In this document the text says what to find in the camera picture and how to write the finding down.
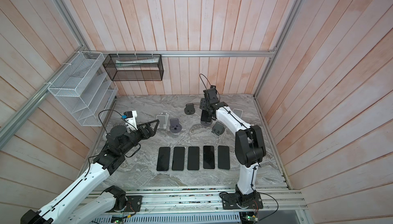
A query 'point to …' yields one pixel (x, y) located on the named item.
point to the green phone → (178, 158)
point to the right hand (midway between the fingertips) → (207, 101)
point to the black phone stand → (193, 158)
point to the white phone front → (209, 159)
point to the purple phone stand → (205, 117)
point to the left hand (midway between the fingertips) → (154, 125)
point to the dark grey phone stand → (189, 109)
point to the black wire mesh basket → (134, 67)
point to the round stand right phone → (218, 128)
